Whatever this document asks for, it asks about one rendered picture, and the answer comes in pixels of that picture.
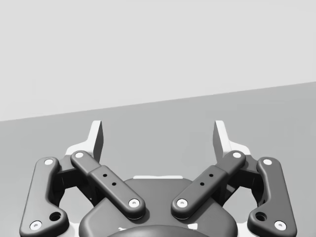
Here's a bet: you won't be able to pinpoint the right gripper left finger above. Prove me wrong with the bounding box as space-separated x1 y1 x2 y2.
19 120 146 237

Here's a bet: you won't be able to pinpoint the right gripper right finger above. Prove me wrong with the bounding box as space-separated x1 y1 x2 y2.
170 120 298 237

